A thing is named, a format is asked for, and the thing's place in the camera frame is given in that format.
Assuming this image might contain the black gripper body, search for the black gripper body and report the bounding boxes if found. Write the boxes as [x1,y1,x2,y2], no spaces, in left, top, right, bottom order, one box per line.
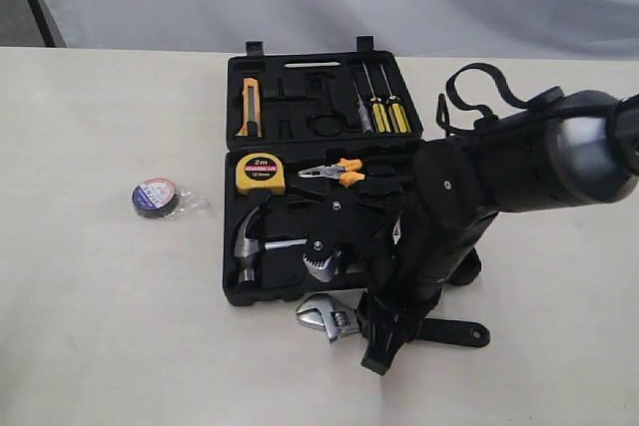
[352,196,439,341]

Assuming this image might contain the yellow 2m tape measure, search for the yellow 2m tape measure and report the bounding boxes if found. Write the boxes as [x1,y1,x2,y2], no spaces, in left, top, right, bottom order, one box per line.
[236,153,286,196]

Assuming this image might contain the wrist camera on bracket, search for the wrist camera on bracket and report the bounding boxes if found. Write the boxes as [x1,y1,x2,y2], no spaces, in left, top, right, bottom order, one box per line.
[303,191,384,283]

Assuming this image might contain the claw hammer black grip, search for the claw hammer black grip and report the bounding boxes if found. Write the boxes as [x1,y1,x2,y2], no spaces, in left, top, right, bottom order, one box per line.
[233,207,308,283]

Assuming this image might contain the yellow black screwdriver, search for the yellow black screwdriver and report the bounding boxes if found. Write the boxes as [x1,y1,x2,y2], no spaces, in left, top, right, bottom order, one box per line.
[362,63,391,133]
[380,65,411,134]

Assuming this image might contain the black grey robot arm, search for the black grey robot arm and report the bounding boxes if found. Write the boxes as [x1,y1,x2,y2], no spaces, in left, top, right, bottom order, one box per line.
[357,91,638,375]

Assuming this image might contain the black plastic tool case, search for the black plastic tool case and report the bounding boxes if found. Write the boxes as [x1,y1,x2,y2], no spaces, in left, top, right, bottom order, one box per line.
[223,35,483,308]

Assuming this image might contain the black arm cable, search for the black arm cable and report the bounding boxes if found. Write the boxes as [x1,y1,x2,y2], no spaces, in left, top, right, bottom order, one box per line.
[436,62,565,138]

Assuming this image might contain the right yellow black screwdriver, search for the right yellow black screwdriver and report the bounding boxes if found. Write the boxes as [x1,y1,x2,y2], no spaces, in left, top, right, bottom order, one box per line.
[380,65,411,134]

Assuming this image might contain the clear voltage tester screwdriver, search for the clear voltage tester screwdriver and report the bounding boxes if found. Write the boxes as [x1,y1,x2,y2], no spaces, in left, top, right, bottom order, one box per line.
[351,72,373,133]

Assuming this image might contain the adjustable wrench black handle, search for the adjustable wrench black handle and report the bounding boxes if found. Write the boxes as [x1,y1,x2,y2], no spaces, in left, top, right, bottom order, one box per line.
[295,292,491,348]

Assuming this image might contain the yellow utility knife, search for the yellow utility knife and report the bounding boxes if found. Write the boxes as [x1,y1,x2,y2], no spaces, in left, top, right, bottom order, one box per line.
[236,77,263,138]

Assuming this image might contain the orange handled pliers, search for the orange handled pliers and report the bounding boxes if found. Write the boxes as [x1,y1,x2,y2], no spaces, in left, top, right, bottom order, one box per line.
[298,159,365,188]

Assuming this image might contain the black electrical tape roll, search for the black electrical tape roll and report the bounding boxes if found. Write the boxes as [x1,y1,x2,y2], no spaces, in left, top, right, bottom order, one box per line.
[131,178,211,219]

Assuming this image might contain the left yellow black screwdriver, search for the left yellow black screwdriver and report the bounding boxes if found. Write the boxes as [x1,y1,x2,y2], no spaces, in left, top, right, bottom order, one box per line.
[362,63,391,133]

